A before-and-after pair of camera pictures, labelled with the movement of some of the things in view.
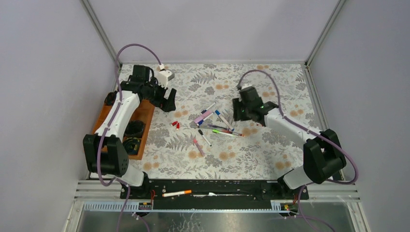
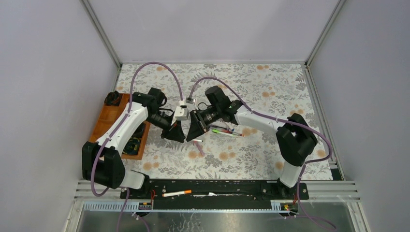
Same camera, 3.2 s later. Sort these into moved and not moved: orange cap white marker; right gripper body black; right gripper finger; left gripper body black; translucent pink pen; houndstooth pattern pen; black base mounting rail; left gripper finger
Moved: right gripper finger; left gripper finger; right gripper body black; left gripper body black
Not moved: orange cap white marker; houndstooth pattern pen; translucent pink pen; black base mounting rail
